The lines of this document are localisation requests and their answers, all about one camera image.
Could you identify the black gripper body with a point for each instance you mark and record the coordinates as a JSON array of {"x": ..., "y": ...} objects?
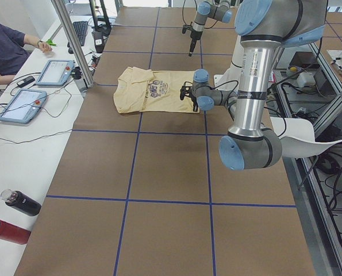
[
  {"x": 193, "y": 34},
  {"x": 194, "y": 105}
]

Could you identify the cream long-sleeve printed shirt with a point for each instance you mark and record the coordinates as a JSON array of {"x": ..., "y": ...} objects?
[{"x": 141, "y": 90}]

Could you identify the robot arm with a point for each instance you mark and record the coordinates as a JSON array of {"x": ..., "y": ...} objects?
[
  {"x": 220, "y": 11},
  {"x": 263, "y": 27}
]

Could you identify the person's hand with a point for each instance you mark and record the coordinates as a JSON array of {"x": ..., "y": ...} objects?
[{"x": 45, "y": 47}]

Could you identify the white plastic chair seat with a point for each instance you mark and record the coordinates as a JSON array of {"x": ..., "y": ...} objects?
[{"x": 298, "y": 138}]

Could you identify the black keyboard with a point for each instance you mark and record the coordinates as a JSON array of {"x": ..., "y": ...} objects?
[{"x": 80, "y": 28}]

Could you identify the upper teach pendant tablet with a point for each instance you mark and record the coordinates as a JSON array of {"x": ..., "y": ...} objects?
[{"x": 55, "y": 73}]

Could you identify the teach pendant tablet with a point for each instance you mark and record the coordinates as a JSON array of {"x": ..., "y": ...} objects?
[
  {"x": 24, "y": 106},
  {"x": 55, "y": 73}
]

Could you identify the green object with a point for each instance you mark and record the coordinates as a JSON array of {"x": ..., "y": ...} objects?
[{"x": 51, "y": 43}]

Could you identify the black phone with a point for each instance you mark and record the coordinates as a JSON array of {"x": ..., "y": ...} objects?
[{"x": 26, "y": 81}]

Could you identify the lower teach pendant tablet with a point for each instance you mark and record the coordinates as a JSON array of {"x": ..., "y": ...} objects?
[{"x": 24, "y": 106}]

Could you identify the person in navy shirt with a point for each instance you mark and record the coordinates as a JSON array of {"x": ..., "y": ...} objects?
[{"x": 12, "y": 52}]

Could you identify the black water bottle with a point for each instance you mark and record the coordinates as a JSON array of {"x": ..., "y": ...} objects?
[{"x": 21, "y": 202}]

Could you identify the red cylinder bottle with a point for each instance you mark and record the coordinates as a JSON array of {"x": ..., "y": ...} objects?
[{"x": 13, "y": 233}]

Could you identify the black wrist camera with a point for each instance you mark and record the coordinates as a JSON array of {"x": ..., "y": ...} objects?
[
  {"x": 186, "y": 27},
  {"x": 185, "y": 91}
]

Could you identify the aluminium frame post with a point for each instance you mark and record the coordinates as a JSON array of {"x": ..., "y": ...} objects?
[{"x": 67, "y": 25}]

